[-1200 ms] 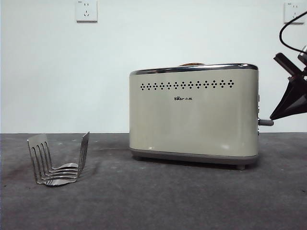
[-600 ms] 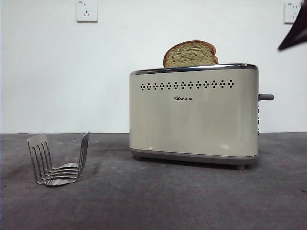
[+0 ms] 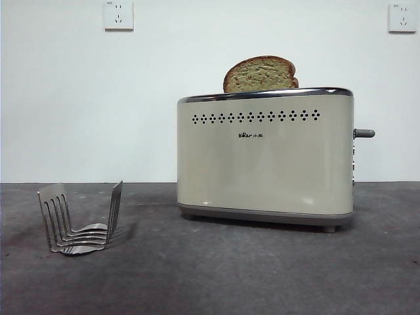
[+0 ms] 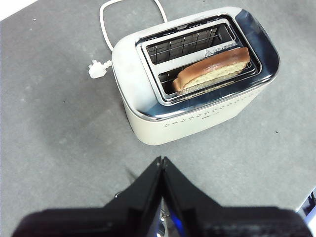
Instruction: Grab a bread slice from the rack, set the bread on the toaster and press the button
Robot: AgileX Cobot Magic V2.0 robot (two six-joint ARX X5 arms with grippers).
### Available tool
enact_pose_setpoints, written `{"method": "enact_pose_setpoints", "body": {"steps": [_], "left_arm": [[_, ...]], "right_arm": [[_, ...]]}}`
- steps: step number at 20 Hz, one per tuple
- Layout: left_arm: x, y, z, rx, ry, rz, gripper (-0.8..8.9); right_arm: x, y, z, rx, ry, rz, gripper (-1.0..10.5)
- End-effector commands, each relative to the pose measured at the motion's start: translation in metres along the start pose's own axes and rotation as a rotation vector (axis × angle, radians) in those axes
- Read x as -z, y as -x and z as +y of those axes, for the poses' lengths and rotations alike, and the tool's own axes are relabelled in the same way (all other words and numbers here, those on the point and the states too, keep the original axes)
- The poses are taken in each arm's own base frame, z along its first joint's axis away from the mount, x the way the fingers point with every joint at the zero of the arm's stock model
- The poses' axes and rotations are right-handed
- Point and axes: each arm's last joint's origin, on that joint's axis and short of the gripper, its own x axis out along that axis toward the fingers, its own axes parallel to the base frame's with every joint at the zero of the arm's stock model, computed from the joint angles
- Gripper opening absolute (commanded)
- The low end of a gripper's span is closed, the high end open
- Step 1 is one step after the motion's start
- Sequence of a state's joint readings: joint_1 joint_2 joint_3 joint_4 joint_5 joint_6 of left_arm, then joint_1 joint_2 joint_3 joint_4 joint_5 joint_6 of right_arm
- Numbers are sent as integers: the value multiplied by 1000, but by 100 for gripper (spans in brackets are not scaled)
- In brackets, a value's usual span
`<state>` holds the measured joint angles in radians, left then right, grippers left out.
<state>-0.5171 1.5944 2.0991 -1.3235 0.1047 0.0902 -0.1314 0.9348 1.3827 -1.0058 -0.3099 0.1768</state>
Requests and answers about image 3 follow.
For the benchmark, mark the brown-crusted bread slice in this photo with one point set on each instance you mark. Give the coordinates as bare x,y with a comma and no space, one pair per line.
256,78

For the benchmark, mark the cream toaster with chrome top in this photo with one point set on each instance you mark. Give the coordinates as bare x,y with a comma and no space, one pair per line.
262,164

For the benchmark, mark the silver metal bread rack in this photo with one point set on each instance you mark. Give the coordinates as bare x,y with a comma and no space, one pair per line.
116,204

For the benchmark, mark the grey toaster lever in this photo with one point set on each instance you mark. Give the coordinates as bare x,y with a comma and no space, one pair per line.
365,133

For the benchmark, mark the white wall socket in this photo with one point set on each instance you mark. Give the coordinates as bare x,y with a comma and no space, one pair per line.
400,18
118,15

